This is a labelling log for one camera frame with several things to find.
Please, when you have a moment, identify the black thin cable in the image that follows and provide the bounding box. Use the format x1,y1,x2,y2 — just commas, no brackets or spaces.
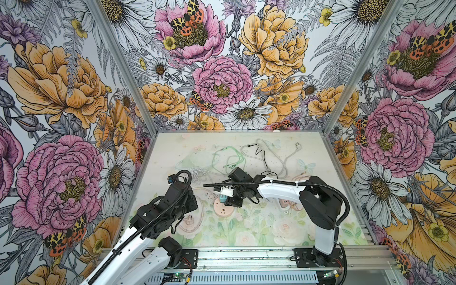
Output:
246,144,279,177

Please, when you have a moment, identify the clear pink socket cable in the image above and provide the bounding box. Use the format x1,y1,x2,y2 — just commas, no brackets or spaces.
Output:
177,188,214,236

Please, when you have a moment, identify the white thin coiled cable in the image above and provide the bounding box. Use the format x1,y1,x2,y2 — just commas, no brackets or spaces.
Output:
188,167,211,181

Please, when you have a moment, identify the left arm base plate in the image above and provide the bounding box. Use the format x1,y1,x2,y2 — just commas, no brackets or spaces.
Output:
167,249,199,270

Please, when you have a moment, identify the pink charger cable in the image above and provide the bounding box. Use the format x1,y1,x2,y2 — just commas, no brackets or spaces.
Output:
279,174,311,211

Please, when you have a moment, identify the aluminium front rail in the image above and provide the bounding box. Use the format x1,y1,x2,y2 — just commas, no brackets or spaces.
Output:
90,245,400,285

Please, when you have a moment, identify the teal charger plug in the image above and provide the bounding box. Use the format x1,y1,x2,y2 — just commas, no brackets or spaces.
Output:
218,195,229,204

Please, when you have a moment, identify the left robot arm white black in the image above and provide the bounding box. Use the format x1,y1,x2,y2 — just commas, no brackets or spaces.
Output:
82,170,198,285

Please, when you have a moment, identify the green thin cable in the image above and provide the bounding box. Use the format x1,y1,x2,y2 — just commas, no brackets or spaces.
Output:
211,145,247,175

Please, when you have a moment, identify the round pink power socket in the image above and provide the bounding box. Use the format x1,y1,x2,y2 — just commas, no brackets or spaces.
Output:
213,198,235,218

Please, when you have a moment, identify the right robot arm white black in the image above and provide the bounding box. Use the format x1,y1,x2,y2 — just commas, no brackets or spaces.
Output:
210,167,350,267

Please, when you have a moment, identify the white power strip cable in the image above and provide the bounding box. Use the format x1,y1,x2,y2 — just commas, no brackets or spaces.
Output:
240,138,303,179

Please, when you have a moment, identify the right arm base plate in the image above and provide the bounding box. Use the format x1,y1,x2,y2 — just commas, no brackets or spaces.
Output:
293,247,346,268

